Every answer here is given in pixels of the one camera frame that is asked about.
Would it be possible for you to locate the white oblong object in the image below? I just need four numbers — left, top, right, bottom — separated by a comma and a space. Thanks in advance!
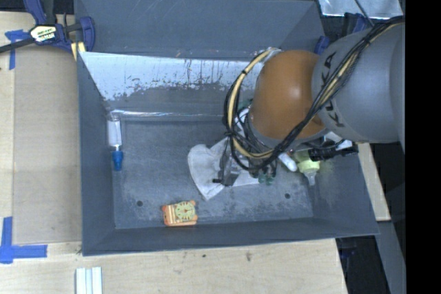
278, 152, 298, 173

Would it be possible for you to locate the clear plastic bottle blue cap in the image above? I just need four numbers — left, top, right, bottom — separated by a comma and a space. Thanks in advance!
105, 113, 125, 172

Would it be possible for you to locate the black cylinder on white bracket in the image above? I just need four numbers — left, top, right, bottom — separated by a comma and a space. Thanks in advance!
307, 138, 359, 161

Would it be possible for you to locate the orange toy clock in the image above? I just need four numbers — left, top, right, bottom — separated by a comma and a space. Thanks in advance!
161, 200, 199, 227

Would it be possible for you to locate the white cloth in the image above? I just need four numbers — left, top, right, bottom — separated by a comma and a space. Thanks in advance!
187, 138, 263, 202

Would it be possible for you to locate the grey metal bin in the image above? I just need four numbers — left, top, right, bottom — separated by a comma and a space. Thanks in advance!
72, 0, 380, 257

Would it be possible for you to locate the yellow-green baby bottle top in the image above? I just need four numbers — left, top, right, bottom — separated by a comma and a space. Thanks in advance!
294, 150, 323, 187

